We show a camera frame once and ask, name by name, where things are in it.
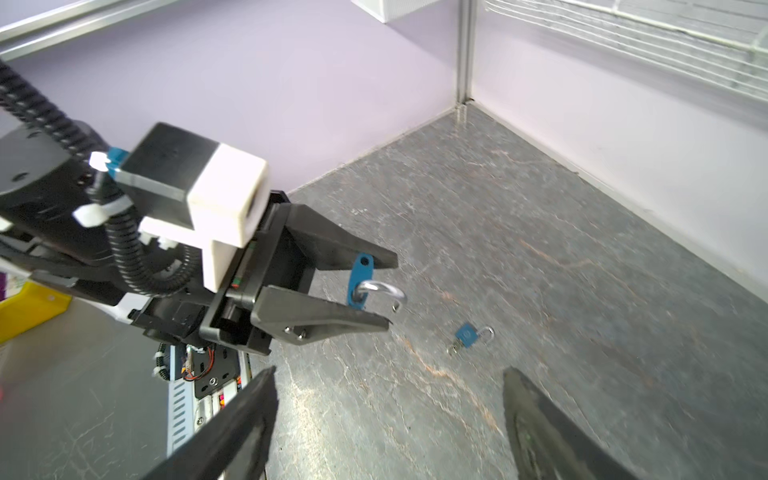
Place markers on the white wire shelf basket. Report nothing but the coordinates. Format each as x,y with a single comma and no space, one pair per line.
721,43

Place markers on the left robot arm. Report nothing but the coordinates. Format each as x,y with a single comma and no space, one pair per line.
68,223

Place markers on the yellow object off table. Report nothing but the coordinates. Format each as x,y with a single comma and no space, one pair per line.
32,306

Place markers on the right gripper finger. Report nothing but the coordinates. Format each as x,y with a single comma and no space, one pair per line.
545,442

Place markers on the large teal padlock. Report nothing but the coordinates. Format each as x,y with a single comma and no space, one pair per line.
361,284

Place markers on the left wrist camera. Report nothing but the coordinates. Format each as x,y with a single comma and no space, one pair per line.
194,191

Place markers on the white vented cable duct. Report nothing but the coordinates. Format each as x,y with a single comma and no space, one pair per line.
181,410

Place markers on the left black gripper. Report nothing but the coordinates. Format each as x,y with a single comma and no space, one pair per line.
245,315

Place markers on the small teal padlock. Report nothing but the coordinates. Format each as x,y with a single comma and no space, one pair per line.
468,334

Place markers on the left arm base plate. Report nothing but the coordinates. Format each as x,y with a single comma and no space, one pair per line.
210,371

